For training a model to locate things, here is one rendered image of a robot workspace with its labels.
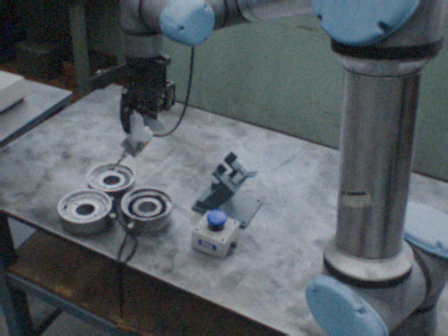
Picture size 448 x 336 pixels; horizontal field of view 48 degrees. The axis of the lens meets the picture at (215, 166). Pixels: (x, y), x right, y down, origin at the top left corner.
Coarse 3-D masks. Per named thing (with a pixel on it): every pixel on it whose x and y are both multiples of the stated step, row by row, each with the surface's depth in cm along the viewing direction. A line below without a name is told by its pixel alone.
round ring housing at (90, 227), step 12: (72, 192) 105; (84, 192) 106; (96, 192) 106; (60, 204) 101; (84, 204) 104; (96, 204) 104; (108, 204) 104; (60, 216) 99; (84, 216) 100; (108, 216) 101; (72, 228) 98; (84, 228) 98; (96, 228) 99
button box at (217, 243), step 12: (204, 216) 100; (204, 228) 97; (216, 228) 97; (228, 228) 98; (192, 240) 98; (204, 240) 96; (216, 240) 95; (228, 240) 96; (204, 252) 98; (216, 252) 97
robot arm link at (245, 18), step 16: (224, 0) 83; (240, 0) 82; (256, 0) 79; (272, 0) 77; (288, 0) 75; (304, 0) 73; (240, 16) 85; (256, 16) 82; (272, 16) 80; (288, 16) 79
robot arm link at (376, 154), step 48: (336, 0) 50; (384, 0) 46; (432, 0) 47; (336, 48) 53; (384, 48) 49; (432, 48) 50; (384, 96) 53; (384, 144) 56; (384, 192) 58; (336, 240) 66; (384, 240) 61; (336, 288) 64; (384, 288) 63
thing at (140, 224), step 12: (132, 192) 106; (144, 192) 108; (156, 192) 108; (144, 204) 106; (156, 204) 105; (168, 204) 105; (132, 216) 100; (168, 216) 102; (132, 228) 102; (144, 228) 100; (156, 228) 102
